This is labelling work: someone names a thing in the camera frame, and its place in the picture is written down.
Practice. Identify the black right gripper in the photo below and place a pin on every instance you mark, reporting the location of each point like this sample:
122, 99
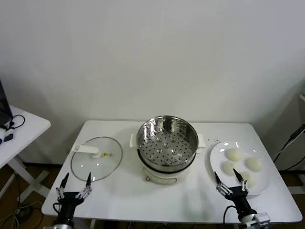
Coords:
237, 195

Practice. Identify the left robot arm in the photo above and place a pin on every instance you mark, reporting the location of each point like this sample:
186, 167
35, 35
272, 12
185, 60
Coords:
62, 225

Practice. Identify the white steamed baozi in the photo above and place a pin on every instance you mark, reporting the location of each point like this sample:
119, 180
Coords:
227, 168
234, 155
250, 180
254, 164

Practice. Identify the black laptop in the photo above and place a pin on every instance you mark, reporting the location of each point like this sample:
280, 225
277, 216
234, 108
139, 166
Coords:
3, 105

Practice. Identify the stainless steel steamer pot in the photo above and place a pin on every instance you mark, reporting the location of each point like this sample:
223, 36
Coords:
164, 177

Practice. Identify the white side table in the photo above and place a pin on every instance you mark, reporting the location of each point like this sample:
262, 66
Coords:
28, 133

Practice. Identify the stainless steel steamer basket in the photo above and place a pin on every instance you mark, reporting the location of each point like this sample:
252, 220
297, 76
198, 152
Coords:
166, 143

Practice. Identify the white round plate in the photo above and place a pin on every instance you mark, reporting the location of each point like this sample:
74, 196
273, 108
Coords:
259, 183

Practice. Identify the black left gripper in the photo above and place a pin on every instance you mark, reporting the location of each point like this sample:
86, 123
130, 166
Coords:
70, 199

